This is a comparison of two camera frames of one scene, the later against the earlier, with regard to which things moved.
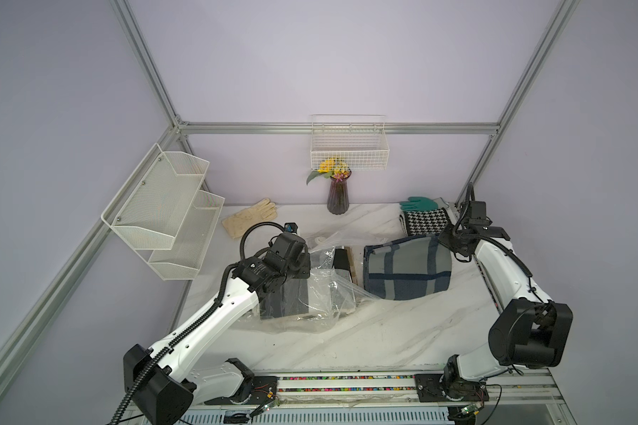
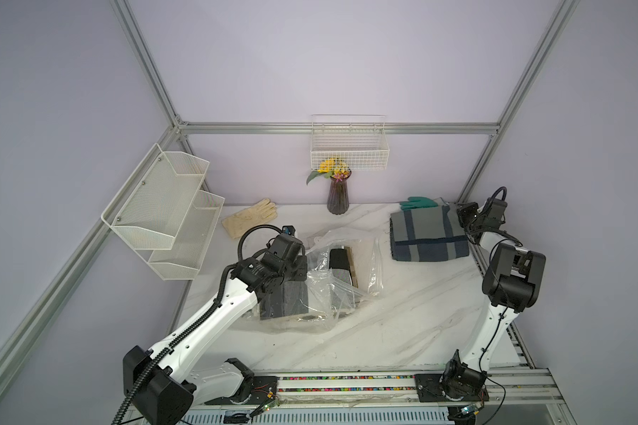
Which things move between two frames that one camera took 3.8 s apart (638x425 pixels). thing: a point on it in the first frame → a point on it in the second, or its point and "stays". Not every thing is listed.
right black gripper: [444, 239] → [467, 207]
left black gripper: [303, 272] stays
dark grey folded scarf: [291, 298] stays
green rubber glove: [418, 204] stays
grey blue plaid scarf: [407, 267] → [431, 234]
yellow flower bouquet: [327, 167] stays
